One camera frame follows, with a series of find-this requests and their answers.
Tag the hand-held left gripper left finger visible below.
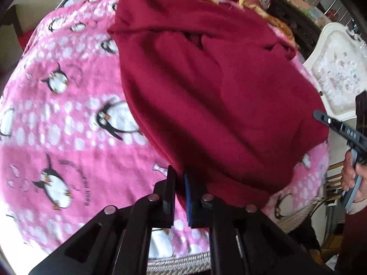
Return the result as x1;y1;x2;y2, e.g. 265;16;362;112
28;165;177;275

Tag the white ornate upholstered chair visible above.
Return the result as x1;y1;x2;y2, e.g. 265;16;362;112
302;22;367;121

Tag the person's right forearm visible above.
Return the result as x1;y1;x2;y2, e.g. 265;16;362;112
335;199;367;275

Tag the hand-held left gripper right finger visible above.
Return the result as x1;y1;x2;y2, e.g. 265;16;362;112
183;172;337;275

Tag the dark carved wooden furniture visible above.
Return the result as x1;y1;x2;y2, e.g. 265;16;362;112
266;0;324;61

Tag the metal railing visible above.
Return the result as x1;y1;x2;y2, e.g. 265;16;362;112
324;0;357;28

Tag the wooden chair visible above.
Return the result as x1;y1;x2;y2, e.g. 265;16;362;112
311;160;348;261

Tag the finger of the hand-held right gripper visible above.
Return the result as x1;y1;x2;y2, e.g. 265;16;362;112
313;109;367;150

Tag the pink penguin print blanket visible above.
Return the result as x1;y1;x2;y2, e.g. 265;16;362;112
0;0;330;260

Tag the person's right hand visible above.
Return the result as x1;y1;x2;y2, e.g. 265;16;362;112
341;150;359;192

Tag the maroon sweater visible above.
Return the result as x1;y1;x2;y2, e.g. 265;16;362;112
107;0;329;207

